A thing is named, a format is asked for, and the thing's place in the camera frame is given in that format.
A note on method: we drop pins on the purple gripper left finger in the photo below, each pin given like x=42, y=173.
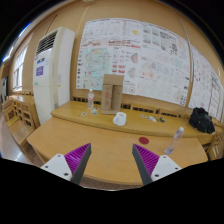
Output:
x=71, y=166

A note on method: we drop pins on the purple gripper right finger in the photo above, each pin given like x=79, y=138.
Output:
x=151, y=166

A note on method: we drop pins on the clear plastic water bottle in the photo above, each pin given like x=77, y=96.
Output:
x=178, y=135

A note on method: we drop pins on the red round coaster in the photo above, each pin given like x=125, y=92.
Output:
x=143, y=140

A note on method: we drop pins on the small items on bench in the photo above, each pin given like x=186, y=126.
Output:
x=153, y=118

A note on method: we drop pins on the white ceramic mug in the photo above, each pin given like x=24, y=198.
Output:
x=120, y=119

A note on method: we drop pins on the plastic bottle with red label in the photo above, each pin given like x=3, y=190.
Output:
x=90, y=99

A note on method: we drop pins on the black bag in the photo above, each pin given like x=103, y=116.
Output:
x=202, y=121

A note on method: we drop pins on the wooden chair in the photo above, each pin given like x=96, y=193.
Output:
x=21, y=117

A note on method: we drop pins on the brown cardboard box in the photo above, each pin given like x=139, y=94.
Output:
x=112, y=91

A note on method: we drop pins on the window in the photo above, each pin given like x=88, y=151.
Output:
x=18, y=69

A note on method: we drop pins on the white standing air conditioner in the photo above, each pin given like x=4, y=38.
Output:
x=51, y=71

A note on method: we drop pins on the right wall poster sheet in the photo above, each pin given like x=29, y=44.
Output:
x=207, y=90

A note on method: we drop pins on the large wall poster sheet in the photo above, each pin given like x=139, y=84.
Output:
x=154, y=61

